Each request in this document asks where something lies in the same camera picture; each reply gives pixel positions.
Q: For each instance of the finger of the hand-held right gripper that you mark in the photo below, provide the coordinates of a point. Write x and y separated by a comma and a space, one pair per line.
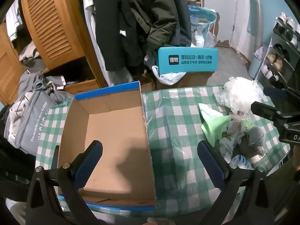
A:
264, 110
275, 92

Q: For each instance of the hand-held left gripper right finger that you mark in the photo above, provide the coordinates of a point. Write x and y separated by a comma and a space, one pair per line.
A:
211, 161

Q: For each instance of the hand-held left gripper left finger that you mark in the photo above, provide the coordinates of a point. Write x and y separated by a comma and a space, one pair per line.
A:
90, 161

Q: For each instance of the green bubble wrap piece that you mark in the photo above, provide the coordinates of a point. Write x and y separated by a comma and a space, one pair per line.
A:
247, 123

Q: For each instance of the white mesh bath pouf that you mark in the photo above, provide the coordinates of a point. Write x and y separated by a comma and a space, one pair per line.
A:
241, 93

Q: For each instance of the grey plush sock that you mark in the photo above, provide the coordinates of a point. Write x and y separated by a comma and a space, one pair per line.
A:
255, 138

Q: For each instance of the white blue striped cloth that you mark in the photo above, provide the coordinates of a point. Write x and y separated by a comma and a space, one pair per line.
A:
241, 162

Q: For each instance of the mint green soft pouch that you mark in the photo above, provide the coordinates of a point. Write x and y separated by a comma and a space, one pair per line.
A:
213, 126

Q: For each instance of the cardboard box with blue edges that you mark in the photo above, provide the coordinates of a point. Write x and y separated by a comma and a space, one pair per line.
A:
112, 131

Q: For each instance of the light blue trash bin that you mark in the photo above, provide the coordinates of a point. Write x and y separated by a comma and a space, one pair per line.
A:
254, 68

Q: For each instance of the green checked tablecloth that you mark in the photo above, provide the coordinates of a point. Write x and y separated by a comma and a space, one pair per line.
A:
178, 145

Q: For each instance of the shoe rack with shoes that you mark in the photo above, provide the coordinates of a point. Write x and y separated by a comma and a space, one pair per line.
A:
281, 51

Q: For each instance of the grey printed sweatshirt pile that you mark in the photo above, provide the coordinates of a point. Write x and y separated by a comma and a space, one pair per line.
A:
32, 117

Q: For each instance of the brown cardboard box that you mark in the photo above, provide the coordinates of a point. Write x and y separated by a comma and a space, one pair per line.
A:
196, 80

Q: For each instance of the teal shoebox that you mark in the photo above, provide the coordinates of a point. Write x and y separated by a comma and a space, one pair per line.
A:
187, 59

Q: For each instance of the blue white plastic bag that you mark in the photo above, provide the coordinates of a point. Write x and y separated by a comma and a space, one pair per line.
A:
199, 23

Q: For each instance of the dark grey hanging garment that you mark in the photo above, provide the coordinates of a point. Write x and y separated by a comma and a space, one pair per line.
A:
182, 23

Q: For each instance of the wooden wardrobe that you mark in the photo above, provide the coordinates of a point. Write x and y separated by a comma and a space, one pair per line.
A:
11, 75

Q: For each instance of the white hanging shirt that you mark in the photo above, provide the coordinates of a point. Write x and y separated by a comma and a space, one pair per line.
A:
90, 28

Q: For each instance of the black hanging coat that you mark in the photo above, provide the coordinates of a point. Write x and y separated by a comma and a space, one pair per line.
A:
117, 28

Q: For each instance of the olive green hanging jacket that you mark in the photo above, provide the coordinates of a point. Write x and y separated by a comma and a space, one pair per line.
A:
159, 11

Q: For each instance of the wooden louvered wardrobe door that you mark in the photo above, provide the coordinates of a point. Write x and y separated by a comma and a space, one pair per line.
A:
51, 21

